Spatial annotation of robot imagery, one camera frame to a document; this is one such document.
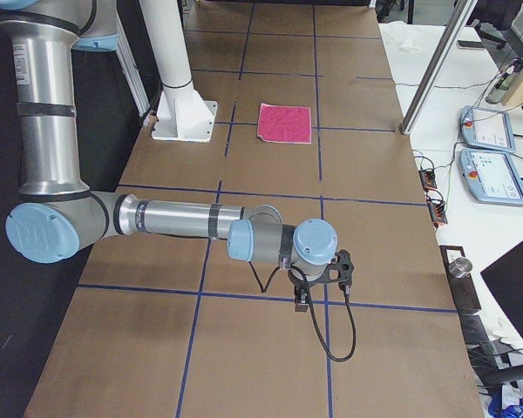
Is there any blue teach pendant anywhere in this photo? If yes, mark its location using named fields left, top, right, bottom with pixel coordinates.
left=459, top=105, right=516, bottom=153
left=458, top=148, right=523, bottom=207

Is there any lower blue teach pendant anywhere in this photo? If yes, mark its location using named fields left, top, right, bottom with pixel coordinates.
left=458, top=148, right=523, bottom=207

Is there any aluminium frame post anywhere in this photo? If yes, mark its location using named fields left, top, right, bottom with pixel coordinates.
left=400, top=0, right=478, bottom=135

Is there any black office chair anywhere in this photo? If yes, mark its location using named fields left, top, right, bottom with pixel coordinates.
left=466, top=0, right=523, bottom=56

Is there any black camera cable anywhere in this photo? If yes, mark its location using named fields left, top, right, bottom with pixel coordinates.
left=302, top=278, right=357, bottom=361

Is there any black monitor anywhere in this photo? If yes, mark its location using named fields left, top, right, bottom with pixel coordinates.
left=481, top=241, right=523, bottom=338

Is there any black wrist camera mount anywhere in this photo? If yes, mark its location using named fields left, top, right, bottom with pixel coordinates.
left=327, top=250, right=355, bottom=294

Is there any pink towel with white edge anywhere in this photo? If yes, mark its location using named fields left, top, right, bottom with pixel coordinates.
left=256, top=104, right=312, bottom=145

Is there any small metal cup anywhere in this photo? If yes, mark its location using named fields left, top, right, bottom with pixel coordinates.
left=448, top=257, right=472, bottom=279

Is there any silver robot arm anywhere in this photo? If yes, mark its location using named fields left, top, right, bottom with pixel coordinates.
left=0, top=1, right=352, bottom=311

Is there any orange black connector box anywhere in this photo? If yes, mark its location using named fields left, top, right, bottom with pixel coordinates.
left=418, top=168, right=438, bottom=191

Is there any black power strip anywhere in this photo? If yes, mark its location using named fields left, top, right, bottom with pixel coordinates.
left=439, top=246, right=481, bottom=314

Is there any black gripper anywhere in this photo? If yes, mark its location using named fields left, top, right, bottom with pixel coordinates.
left=289, top=268, right=323, bottom=313

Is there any white pillar with base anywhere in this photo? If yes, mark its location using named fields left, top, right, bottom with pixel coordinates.
left=139, top=0, right=218, bottom=143

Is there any upper blue teach pendant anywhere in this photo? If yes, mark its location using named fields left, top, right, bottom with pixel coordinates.
left=459, top=105, right=516, bottom=153

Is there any crumpled white tissue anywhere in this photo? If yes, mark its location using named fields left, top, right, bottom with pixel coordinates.
left=397, top=37, right=422, bottom=54

